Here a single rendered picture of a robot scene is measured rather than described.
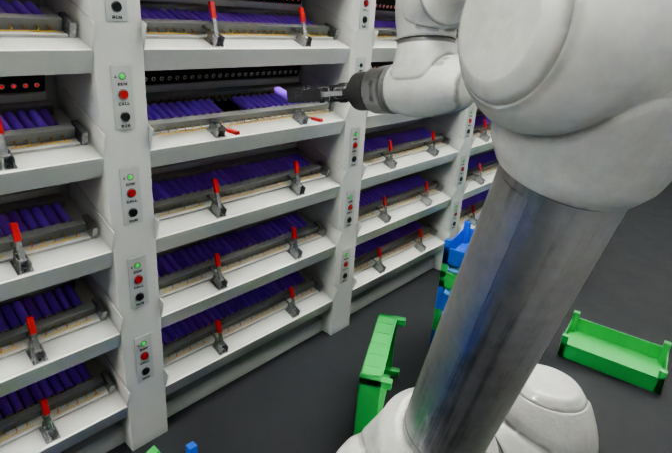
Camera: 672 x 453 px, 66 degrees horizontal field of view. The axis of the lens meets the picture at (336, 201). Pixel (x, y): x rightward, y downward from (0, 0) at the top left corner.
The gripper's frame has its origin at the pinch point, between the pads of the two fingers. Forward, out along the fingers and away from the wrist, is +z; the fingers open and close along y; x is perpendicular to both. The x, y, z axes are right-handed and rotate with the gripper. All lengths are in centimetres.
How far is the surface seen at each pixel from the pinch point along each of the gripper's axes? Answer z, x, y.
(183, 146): 15.5, 8.9, 21.8
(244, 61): 13.6, -8.4, 4.8
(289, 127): 16.7, 8.2, -9.5
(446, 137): 26, 22, -99
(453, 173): 25, 37, -101
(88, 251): 20, 27, 43
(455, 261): -6, 53, -51
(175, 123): 19.2, 4.1, 21.0
